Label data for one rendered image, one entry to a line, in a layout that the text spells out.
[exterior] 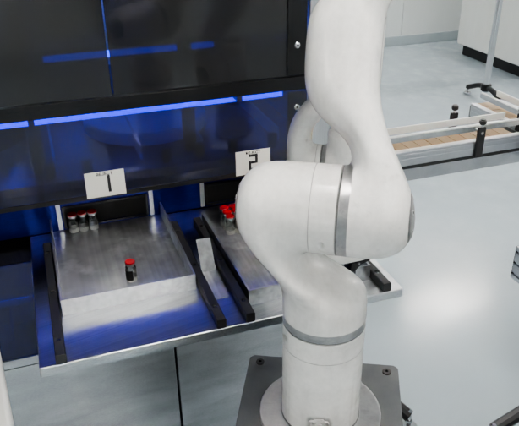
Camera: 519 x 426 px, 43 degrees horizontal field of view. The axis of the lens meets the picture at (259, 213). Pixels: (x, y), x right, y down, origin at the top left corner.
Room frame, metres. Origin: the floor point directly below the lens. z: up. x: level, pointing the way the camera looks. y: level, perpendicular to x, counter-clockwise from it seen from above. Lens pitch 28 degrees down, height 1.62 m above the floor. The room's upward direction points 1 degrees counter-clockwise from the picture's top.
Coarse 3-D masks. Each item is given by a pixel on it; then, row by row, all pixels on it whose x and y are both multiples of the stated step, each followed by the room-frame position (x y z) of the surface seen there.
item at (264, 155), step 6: (246, 150) 1.39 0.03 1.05; (252, 150) 1.40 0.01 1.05; (258, 150) 1.40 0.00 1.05; (264, 150) 1.41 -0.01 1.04; (240, 156) 1.39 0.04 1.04; (246, 156) 1.39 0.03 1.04; (252, 156) 1.40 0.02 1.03; (258, 156) 1.40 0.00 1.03; (264, 156) 1.41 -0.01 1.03; (240, 162) 1.39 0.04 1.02; (246, 162) 1.39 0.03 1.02; (258, 162) 1.40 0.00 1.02; (240, 168) 1.39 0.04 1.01; (246, 168) 1.39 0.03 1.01; (240, 174) 1.39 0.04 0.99
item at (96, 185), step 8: (88, 176) 1.28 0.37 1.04; (96, 176) 1.28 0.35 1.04; (104, 176) 1.29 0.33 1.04; (112, 176) 1.29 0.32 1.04; (120, 176) 1.30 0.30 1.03; (88, 184) 1.28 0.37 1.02; (96, 184) 1.28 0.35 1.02; (104, 184) 1.29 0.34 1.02; (112, 184) 1.29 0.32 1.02; (120, 184) 1.30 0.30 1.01; (88, 192) 1.27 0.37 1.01; (96, 192) 1.28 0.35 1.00; (104, 192) 1.29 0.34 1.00; (112, 192) 1.29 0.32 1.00; (120, 192) 1.30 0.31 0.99
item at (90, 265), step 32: (128, 224) 1.35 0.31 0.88; (160, 224) 1.35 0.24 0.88; (64, 256) 1.21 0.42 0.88; (96, 256) 1.21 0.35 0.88; (128, 256) 1.21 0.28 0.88; (160, 256) 1.21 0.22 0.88; (64, 288) 1.09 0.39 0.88; (96, 288) 1.09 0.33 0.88; (128, 288) 1.04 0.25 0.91; (160, 288) 1.06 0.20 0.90; (192, 288) 1.08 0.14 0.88
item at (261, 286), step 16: (208, 224) 1.29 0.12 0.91; (224, 240) 1.27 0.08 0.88; (240, 240) 1.27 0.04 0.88; (224, 256) 1.18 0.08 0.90; (240, 256) 1.20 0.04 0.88; (240, 272) 1.14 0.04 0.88; (256, 272) 1.14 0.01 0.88; (368, 272) 1.11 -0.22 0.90; (256, 288) 1.03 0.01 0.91; (272, 288) 1.04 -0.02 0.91
